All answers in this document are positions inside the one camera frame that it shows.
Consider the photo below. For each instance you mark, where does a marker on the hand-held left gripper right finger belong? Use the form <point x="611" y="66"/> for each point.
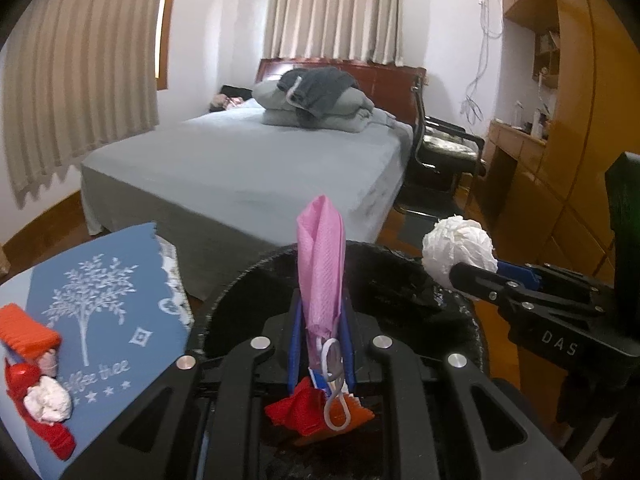
<point x="349" y="355"/>

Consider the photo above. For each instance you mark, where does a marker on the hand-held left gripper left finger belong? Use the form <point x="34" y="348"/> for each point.
<point x="299" y="350"/>

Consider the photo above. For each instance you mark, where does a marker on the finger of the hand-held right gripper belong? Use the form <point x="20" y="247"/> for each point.
<point x="480" y="285"/>
<point x="520" y="274"/>

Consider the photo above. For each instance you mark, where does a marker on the tissue ball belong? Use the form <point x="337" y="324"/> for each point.
<point x="455" y="245"/>

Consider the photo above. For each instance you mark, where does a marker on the orange foam net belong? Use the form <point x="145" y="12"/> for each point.
<point x="25" y="332"/>
<point x="357" y="412"/>

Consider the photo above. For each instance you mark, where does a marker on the red mesh bag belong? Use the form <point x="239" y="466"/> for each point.
<point x="55" y="442"/>
<point x="295" y="410"/>

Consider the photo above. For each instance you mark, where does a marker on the black trash bin with liner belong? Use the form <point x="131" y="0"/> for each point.
<point x="390" y="270"/>

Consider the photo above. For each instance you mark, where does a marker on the pink face mask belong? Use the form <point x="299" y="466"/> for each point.
<point x="320" y="260"/>

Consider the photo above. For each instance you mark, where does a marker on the small white tissue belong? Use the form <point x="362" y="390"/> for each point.
<point x="47" y="400"/>

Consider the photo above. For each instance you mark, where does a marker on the patterned seat cushion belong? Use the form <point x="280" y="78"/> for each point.
<point x="447" y="147"/>

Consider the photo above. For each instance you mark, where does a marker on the wooden wardrobe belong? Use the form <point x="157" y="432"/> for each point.
<point x="575" y="110"/>

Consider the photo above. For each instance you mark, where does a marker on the black metal chair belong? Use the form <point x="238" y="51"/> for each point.
<point x="417" y="110"/>

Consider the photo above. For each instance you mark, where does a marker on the bed with grey sheet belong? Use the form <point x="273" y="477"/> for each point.
<point x="250" y="170"/>

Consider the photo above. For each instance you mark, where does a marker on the blue tree-print tablecloth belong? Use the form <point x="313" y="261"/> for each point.
<point x="115" y="310"/>

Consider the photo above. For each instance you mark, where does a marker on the red wooden headboard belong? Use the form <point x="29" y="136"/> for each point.
<point x="390" y="85"/>

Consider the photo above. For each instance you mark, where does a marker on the dark grey garment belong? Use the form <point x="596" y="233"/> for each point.
<point x="325" y="90"/>

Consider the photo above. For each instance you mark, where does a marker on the folded grey duvet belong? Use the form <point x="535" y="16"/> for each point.
<point x="272" y="100"/>

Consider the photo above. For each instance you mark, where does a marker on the pink cloth bundle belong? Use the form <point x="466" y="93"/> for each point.
<point x="225" y="102"/>

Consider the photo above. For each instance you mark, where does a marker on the black bag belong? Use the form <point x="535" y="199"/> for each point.
<point x="235" y="91"/>

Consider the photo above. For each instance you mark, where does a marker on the light blue table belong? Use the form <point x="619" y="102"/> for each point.
<point x="17" y="287"/>

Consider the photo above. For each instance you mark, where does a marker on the narrow beige curtain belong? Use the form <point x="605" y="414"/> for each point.
<point x="335" y="10"/>

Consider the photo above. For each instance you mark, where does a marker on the wide beige curtain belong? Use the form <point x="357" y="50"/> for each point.
<point x="75" y="85"/>

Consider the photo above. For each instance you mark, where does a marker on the wooden window frame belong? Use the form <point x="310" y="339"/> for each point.
<point x="162" y="35"/>

